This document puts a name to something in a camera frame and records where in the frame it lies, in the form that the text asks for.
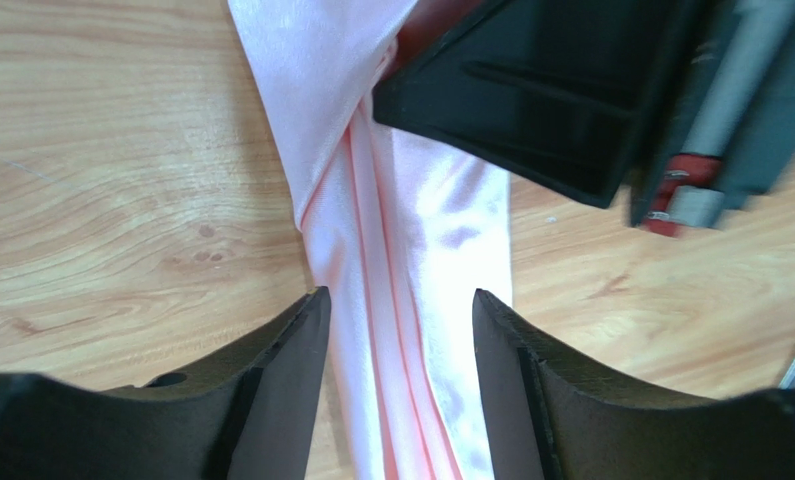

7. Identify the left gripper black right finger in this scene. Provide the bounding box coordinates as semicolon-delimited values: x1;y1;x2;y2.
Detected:
473;290;795;479

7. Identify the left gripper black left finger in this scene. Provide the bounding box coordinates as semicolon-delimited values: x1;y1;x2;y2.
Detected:
0;287;331;479

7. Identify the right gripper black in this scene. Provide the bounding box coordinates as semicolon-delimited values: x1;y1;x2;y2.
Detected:
373;0;795;236

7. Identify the pink cloth napkin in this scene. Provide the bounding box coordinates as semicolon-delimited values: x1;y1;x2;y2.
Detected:
230;1;512;479

